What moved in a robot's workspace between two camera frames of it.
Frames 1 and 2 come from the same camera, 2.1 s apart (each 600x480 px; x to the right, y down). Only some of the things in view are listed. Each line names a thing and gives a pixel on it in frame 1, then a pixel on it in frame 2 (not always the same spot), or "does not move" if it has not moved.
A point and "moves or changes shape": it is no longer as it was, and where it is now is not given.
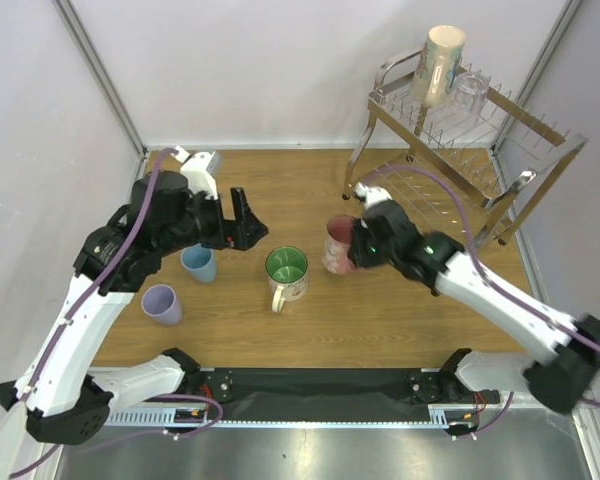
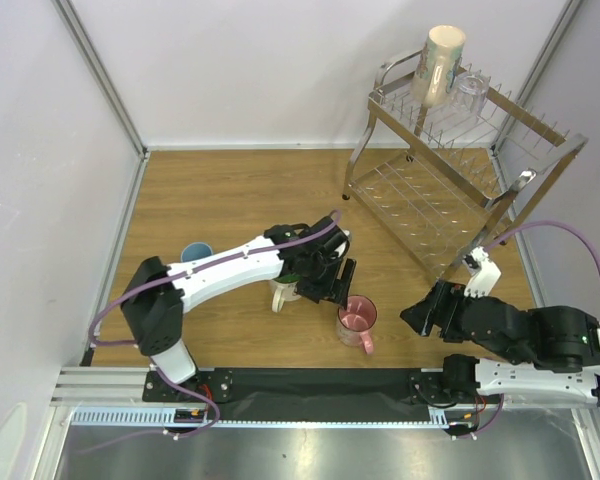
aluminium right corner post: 547,49 does not move
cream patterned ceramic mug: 438,63 does not move
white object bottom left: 3,445 does not move
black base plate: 336,395 does not move
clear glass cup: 467,90 does not move
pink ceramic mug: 336,252 moves or changes shape
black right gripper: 358,245 → 441,310
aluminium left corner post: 75,28 does not move
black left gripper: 246,227 → 337,292
